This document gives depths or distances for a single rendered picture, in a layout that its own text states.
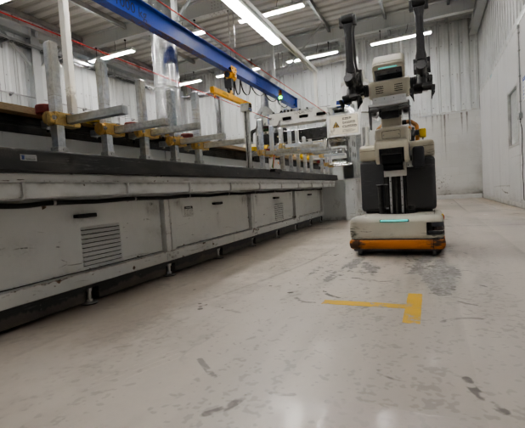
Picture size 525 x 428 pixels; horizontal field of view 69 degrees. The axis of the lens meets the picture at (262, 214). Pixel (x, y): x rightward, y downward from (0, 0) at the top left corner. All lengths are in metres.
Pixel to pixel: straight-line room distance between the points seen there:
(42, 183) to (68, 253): 0.47
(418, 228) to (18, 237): 2.27
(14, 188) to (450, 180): 11.45
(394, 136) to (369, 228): 0.66
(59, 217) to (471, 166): 11.27
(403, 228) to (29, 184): 2.18
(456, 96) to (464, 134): 1.09
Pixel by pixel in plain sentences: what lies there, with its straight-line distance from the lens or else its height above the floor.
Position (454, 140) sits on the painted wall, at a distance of 12.26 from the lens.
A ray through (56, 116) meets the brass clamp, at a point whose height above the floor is 0.83.
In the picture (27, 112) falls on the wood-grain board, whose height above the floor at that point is 0.88.
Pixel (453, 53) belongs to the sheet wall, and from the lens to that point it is 12.75.
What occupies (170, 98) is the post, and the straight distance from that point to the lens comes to 2.32.
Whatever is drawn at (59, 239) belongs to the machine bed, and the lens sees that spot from 2.00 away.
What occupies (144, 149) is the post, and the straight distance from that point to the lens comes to 2.06.
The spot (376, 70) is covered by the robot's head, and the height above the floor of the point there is 1.27.
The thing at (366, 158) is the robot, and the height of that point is 0.71.
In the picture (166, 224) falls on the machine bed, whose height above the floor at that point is 0.33.
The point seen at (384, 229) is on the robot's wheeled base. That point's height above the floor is 0.19.
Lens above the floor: 0.49
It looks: 3 degrees down
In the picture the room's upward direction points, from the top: 4 degrees counter-clockwise
